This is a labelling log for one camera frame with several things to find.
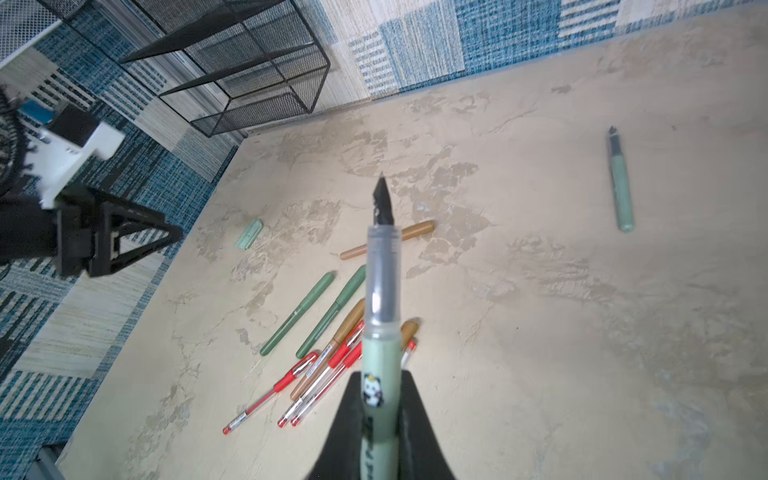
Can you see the white wire mesh basket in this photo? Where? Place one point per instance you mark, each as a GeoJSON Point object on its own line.
{"type": "Point", "coordinates": [23, 23]}

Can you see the black wire mesh shelf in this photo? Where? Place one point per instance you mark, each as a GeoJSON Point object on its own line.
{"type": "Point", "coordinates": [221, 66]}

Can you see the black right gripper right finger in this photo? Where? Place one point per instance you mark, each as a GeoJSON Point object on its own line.
{"type": "Point", "coordinates": [420, 455]}

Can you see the brown pen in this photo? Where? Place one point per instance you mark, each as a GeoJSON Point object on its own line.
{"type": "Point", "coordinates": [408, 330]}
{"type": "Point", "coordinates": [352, 319]}

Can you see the dark green pen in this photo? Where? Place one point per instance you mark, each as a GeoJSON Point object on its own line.
{"type": "Point", "coordinates": [304, 305]}
{"type": "Point", "coordinates": [341, 300]}

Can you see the light green pen cap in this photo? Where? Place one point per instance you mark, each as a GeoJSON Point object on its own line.
{"type": "Point", "coordinates": [250, 234]}

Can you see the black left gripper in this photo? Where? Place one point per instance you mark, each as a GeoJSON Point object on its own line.
{"type": "Point", "coordinates": [88, 225]}

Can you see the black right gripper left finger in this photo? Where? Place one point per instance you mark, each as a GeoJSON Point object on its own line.
{"type": "Point", "coordinates": [340, 455]}

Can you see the brown pen right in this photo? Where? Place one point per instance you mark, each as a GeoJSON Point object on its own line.
{"type": "Point", "coordinates": [408, 330]}

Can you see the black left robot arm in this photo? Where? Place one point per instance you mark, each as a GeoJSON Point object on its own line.
{"type": "Point", "coordinates": [27, 232]}

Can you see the brown pen middle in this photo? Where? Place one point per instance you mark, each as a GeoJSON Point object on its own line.
{"type": "Point", "coordinates": [352, 319]}

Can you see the brown pen upper horizontal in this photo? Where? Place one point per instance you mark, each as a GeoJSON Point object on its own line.
{"type": "Point", "coordinates": [386, 237]}

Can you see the red gel pen short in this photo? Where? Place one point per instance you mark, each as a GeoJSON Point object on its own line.
{"type": "Point", "coordinates": [408, 352]}

